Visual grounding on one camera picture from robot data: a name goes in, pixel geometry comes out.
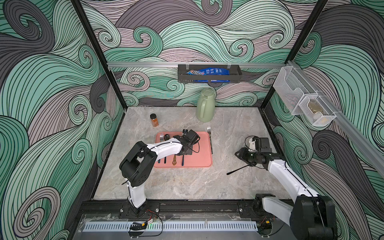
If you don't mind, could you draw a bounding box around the silver fork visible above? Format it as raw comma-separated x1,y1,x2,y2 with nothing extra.
207,126,213,154

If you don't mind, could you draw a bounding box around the green handled fork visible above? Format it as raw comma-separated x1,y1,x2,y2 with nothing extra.
158,133,164,164

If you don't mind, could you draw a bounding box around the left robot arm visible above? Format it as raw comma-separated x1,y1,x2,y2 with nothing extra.
119,130,200,209

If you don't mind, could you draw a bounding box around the blue snack packet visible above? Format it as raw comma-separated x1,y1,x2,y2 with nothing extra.
187,68,230,76

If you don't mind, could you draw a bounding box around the aluminium wall rail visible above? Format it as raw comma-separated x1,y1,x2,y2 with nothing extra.
107,62,285,69

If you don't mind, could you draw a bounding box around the right side aluminium rail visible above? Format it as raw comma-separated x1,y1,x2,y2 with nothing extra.
287,61,384,176

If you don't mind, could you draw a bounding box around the orange spice jar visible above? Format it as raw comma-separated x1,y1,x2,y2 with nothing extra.
150,114,159,127

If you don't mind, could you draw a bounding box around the small clear wall bin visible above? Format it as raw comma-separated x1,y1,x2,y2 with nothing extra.
299,94,336,127

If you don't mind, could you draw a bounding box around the white perforated cable duct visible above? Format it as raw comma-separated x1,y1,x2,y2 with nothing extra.
83,221,258,233

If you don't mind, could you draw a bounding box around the black front base frame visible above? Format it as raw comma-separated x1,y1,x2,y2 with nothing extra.
79,199,277,221

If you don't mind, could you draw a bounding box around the green plastic pitcher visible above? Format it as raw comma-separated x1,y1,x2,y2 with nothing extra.
196,89,216,123

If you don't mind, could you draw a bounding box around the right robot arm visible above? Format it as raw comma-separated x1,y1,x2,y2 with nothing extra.
235,136,338,240

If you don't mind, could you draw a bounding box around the black wall basket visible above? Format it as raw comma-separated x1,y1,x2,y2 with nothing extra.
178,65,243,83

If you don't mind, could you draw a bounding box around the gold fork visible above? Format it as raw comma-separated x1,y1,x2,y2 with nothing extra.
172,155,177,166

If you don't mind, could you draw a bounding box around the small black spoon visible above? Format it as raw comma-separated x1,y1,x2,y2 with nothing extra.
226,165,251,176

